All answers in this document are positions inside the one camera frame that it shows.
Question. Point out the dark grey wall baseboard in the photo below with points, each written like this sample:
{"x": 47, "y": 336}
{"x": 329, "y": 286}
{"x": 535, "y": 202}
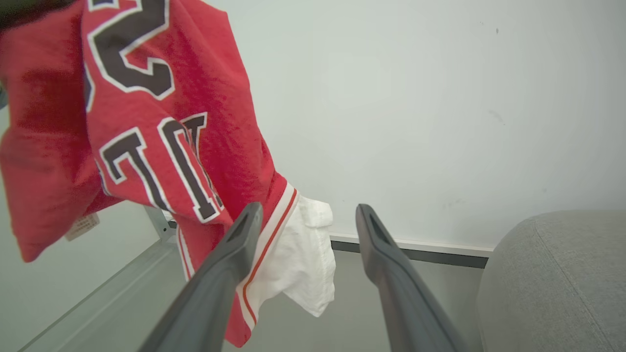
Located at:
{"x": 430, "y": 254}

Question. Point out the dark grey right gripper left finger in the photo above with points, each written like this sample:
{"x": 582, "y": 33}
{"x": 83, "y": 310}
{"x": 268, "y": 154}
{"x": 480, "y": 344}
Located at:
{"x": 215, "y": 288}

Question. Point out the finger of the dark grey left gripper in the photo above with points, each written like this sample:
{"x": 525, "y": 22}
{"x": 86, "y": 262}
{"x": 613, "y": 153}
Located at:
{"x": 29, "y": 10}

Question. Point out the white cloth garment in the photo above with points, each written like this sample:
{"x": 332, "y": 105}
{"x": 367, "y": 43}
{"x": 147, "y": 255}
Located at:
{"x": 303, "y": 264}

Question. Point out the white metal frame bracket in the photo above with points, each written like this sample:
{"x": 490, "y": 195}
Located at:
{"x": 161, "y": 222}

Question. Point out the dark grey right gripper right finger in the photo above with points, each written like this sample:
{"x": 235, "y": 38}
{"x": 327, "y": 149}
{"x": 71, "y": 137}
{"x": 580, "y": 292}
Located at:
{"x": 398, "y": 288}

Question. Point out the red jersey with black letters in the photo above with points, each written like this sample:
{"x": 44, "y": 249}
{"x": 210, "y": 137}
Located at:
{"x": 161, "y": 112}

